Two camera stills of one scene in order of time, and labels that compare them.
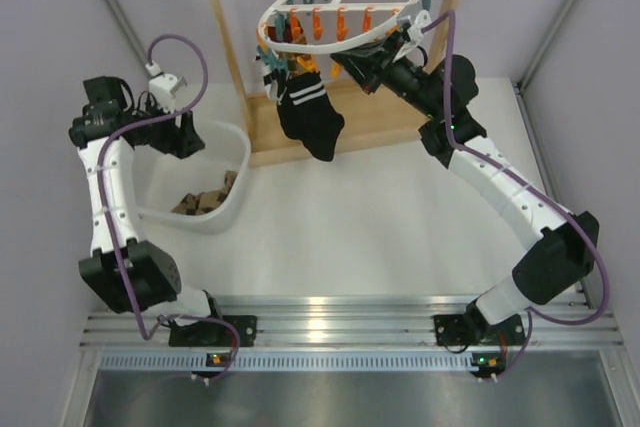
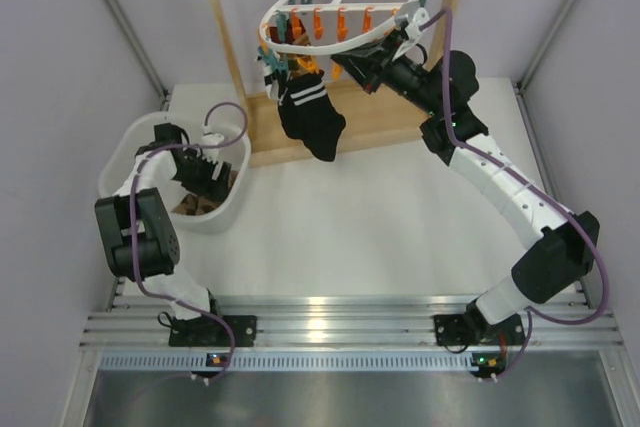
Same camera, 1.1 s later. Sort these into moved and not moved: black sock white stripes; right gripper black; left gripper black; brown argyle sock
Moved: left gripper black
Not moved: right gripper black; brown argyle sock; black sock white stripes
